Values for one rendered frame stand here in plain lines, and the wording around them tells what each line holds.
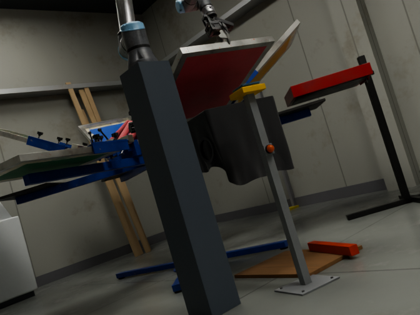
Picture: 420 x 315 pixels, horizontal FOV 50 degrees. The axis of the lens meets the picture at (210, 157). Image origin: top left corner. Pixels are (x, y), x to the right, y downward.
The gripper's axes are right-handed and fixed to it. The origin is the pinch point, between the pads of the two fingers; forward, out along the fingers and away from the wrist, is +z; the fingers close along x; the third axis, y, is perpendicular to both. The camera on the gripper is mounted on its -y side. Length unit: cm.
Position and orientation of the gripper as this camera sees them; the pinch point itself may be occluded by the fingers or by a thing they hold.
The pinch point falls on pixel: (228, 44)
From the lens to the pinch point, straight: 246.7
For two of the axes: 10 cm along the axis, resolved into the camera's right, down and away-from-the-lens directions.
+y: -8.6, 2.3, -4.6
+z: 3.9, 8.7, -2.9
